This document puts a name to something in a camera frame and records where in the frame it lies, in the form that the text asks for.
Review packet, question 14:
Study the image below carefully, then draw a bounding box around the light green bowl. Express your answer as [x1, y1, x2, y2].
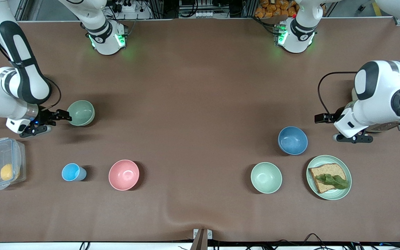
[66, 100, 95, 127]
[250, 162, 283, 194]

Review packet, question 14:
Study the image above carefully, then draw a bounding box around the blue bowl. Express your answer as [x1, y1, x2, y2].
[278, 126, 308, 156]

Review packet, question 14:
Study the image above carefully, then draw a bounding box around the pink bowl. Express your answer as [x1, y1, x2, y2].
[108, 159, 140, 191]

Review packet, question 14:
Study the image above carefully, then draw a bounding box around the light green plate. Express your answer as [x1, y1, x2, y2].
[306, 155, 352, 201]

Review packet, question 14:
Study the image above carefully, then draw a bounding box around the cream and chrome toaster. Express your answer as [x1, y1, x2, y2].
[351, 87, 400, 133]

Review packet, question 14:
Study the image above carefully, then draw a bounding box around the blue cup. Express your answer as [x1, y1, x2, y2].
[61, 163, 87, 182]

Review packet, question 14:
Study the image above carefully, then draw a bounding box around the brown bread slice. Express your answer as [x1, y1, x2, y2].
[308, 163, 348, 194]

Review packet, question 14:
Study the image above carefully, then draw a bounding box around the green lettuce leaf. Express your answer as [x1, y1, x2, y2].
[315, 174, 349, 190]

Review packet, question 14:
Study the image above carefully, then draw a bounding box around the yellow lemon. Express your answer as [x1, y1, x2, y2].
[0, 164, 20, 181]

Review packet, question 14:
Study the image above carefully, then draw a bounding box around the orange snack bag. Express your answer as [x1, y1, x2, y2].
[255, 0, 298, 19]

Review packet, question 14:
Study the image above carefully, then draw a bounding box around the brown table mat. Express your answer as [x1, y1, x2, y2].
[0, 17, 400, 243]

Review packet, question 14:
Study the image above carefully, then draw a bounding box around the white power strip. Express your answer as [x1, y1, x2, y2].
[116, 1, 139, 13]

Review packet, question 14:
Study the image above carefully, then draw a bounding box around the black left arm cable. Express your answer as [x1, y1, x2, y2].
[317, 71, 358, 116]

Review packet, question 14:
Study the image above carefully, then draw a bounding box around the metal table clamp bracket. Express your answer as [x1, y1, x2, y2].
[193, 228, 213, 250]

